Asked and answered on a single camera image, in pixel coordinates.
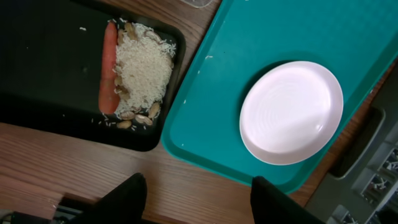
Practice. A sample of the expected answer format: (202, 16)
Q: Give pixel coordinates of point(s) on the teal plastic tray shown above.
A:
(355, 40)

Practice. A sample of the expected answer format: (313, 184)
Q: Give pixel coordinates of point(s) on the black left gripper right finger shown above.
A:
(270, 205)

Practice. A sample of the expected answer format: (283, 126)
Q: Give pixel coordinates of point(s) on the orange carrot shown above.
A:
(108, 100)

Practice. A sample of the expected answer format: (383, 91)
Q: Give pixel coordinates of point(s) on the rice and peanut pile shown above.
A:
(144, 66)

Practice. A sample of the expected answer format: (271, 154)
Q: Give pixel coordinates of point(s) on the grey dishwasher rack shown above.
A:
(365, 182)

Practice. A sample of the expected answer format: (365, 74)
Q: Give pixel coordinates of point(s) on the pink plate with food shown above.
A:
(291, 113)

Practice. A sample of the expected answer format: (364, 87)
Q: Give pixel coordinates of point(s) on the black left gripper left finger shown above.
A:
(123, 205)

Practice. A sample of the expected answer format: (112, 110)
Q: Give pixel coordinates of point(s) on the clear plastic container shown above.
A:
(198, 3)

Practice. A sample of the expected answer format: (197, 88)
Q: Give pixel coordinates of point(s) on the black tray bin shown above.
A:
(51, 68)

